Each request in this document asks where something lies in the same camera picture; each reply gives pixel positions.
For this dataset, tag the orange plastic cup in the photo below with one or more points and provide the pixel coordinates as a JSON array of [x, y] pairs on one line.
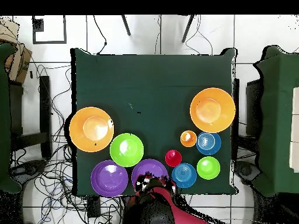
[[188, 139]]

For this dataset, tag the red plastic cup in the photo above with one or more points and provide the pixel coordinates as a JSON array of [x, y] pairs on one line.
[[173, 158]]

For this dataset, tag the small blue plastic bowl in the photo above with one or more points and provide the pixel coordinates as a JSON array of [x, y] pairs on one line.
[[208, 143], [184, 175]]

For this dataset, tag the large orange plastic bowl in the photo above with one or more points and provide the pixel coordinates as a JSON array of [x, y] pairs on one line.
[[212, 110], [91, 129]]

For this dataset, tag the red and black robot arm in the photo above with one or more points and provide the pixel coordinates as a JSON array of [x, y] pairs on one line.
[[163, 205]]

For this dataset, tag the dark green tablecloth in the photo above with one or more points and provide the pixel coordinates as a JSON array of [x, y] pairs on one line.
[[151, 93]]

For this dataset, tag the medium green plastic bowl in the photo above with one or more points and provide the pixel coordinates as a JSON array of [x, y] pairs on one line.
[[126, 150]]

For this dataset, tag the purple plastic bowl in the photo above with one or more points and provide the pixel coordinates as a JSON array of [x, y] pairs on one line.
[[148, 167], [109, 178]]

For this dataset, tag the small green plastic bowl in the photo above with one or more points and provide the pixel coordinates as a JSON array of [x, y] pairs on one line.
[[208, 168]]

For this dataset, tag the black power strip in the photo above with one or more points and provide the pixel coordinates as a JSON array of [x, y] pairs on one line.
[[94, 206]]

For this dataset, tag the black tripod leg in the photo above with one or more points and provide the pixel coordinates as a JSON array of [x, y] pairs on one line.
[[126, 25], [187, 29]]

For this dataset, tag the green cloth side table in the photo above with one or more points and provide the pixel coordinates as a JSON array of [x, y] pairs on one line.
[[278, 116], [4, 116]]

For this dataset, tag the white boxes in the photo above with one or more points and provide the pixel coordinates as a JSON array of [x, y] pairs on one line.
[[294, 128]]

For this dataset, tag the cardboard box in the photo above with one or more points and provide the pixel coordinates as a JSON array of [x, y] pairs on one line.
[[18, 60]]

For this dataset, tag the black bench frame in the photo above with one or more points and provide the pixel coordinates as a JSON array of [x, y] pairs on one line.
[[44, 105]]

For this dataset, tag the black floor frame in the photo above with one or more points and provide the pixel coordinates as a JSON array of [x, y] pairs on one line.
[[49, 42]]

